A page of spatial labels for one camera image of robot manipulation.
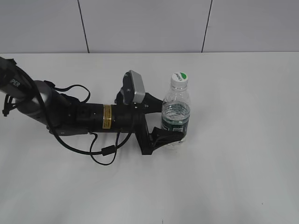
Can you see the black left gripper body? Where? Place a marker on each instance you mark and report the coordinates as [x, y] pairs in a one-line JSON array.
[[131, 119]]

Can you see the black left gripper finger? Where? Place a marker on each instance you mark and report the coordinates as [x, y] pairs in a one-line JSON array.
[[163, 137], [152, 104]]

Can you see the clear water bottle green label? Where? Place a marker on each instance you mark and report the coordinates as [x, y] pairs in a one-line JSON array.
[[176, 110]]

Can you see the white bottle cap green logo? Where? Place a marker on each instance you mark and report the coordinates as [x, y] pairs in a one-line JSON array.
[[179, 80]]

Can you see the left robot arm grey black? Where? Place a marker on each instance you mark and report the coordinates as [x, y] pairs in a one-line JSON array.
[[65, 115]]

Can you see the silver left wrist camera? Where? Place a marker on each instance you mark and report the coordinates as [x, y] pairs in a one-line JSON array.
[[133, 88]]

